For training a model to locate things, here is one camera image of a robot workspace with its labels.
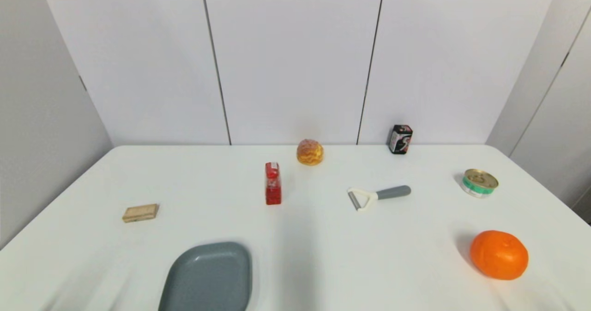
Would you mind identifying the green labelled tin can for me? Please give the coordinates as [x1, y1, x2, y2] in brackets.
[459, 168, 500, 199]

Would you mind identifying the white peeler grey handle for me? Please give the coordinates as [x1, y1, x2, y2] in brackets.
[347, 185, 412, 212]

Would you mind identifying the golden cream puff bread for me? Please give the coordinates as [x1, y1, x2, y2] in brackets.
[296, 138, 325, 167]

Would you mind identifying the small wooden block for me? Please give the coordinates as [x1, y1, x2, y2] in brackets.
[122, 203, 160, 223]

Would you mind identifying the grey plastic plate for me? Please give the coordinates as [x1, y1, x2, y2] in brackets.
[158, 241, 253, 311]

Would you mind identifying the black gum box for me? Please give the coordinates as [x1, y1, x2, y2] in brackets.
[388, 124, 414, 155]

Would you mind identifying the orange fruit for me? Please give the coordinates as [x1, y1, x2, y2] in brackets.
[469, 230, 530, 281]

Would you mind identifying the red milk carton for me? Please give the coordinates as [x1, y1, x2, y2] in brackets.
[265, 161, 283, 206]

